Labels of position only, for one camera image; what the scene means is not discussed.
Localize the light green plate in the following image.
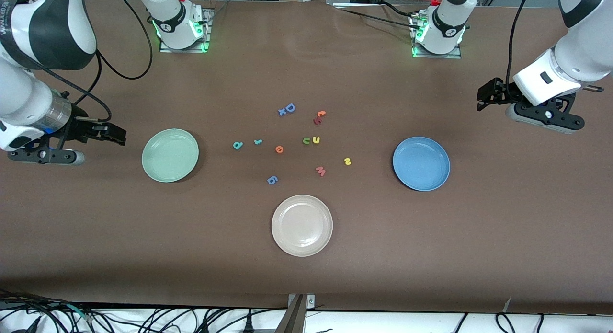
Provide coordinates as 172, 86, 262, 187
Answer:
142, 128, 199, 183

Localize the blue plate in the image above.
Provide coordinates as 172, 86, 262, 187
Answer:
393, 137, 451, 192

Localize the beige plate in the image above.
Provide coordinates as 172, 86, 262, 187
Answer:
271, 195, 333, 257

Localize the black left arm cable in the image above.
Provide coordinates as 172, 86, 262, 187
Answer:
508, 0, 535, 87

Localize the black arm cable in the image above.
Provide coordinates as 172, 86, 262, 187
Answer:
508, 0, 535, 87
29, 0, 154, 123

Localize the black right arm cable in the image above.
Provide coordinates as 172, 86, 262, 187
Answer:
29, 0, 154, 123

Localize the black cable on table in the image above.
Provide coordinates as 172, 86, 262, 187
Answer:
378, 1, 423, 18
335, 6, 418, 29

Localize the teal tipped cable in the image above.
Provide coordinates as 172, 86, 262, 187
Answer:
62, 304, 94, 324

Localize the silver table edge bracket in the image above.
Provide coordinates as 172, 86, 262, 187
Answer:
275, 293, 317, 333

